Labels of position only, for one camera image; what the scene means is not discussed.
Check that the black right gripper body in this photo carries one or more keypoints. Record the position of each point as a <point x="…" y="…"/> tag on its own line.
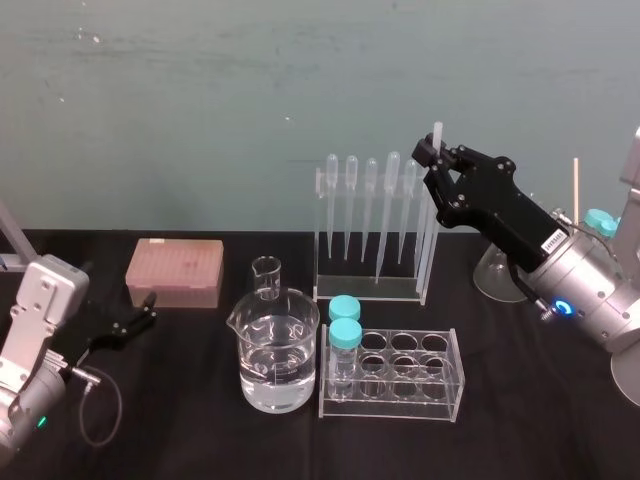
<point x="505" y="210"/>

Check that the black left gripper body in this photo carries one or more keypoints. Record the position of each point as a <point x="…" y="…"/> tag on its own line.
<point x="75" y="345"/>

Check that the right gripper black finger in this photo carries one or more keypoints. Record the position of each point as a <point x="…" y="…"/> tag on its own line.
<point x="465" y="153"/>
<point x="433" y="186"/>

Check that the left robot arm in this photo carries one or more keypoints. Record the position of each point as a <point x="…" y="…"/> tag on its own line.
<point x="35" y="320"/>

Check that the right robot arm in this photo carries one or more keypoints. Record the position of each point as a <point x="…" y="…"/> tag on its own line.
<point x="590" y="295"/>

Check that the clear plastic pipette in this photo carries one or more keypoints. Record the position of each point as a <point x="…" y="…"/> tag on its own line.
<point x="369" y="200"/>
<point x="350" y="200"/>
<point x="332" y="195"/>
<point x="407" y="200"/>
<point x="389" y="200"/>

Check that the clear glass conical flask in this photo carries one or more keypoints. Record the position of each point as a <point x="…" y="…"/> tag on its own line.
<point x="492" y="280"/>

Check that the pink pipette tip box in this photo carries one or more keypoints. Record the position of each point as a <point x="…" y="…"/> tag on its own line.
<point x="175" y="272"/>

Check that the thin wooden stick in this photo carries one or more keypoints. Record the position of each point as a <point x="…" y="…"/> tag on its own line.
<point x="576" y="190"/>

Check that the bottle with teal cap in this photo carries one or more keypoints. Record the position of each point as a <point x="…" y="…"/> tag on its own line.
<point x="600" y="222"/>

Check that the clear acrylic pipette rack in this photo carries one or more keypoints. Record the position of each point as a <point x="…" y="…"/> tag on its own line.
<point x="370" y="287"/>

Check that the black table cloth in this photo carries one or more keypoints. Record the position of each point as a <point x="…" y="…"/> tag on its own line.
<point x="210" y="440"/>

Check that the small clear glass beaker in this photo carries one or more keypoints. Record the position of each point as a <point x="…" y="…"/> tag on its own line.
<point x="266" y="280"/>

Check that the clear tube with teal cap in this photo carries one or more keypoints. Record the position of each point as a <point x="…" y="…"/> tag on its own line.
<point x="345" y="306"/>
<point x="345" y="340"/>

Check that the large glass beaker with water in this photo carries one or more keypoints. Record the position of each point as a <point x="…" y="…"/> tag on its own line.
<point x="275" y="360"/>

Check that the clear acrylic tube rack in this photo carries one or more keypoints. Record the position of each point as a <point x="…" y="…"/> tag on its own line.
<point x="400" y="385"/>

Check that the large clear conical flask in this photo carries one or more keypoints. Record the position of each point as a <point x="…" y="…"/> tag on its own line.
<point x="627" y="375"/>

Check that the grey metal frame bar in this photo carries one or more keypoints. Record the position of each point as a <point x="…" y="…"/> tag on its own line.
<point x="12" y="235"/>

